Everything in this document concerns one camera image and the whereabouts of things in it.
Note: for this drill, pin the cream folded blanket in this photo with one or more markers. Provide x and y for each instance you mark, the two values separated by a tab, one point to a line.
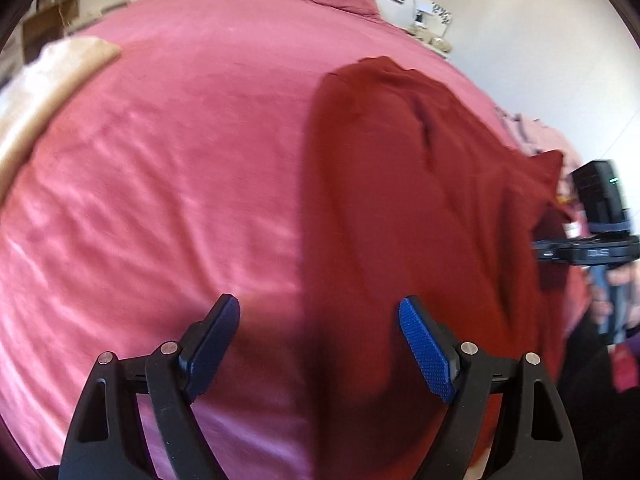
40	89

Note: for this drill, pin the light pink sweater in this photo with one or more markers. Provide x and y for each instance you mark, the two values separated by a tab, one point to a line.
533	137

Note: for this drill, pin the white bedside table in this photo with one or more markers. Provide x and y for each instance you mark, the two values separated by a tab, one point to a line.
429	28

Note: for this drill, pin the dark red fleece jacket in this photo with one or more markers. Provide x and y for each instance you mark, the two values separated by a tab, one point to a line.
407	192

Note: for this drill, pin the person right hand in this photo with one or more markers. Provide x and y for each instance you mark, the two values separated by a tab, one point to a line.
614	298

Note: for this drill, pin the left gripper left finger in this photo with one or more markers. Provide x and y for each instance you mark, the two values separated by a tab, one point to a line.
106	439

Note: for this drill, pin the pink bed blanket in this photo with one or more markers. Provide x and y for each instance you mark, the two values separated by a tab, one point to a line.
173	176

